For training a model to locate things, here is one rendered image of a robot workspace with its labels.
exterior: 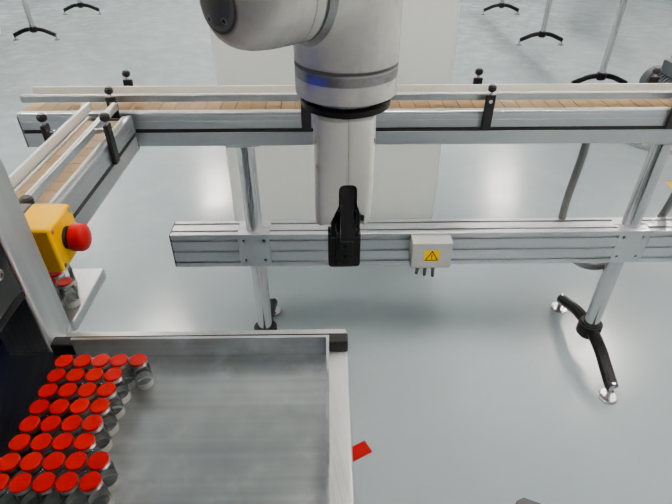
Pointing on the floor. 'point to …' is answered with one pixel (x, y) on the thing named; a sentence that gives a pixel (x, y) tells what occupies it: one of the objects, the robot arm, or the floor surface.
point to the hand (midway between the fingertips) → (343, 246)
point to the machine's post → (13, 235)
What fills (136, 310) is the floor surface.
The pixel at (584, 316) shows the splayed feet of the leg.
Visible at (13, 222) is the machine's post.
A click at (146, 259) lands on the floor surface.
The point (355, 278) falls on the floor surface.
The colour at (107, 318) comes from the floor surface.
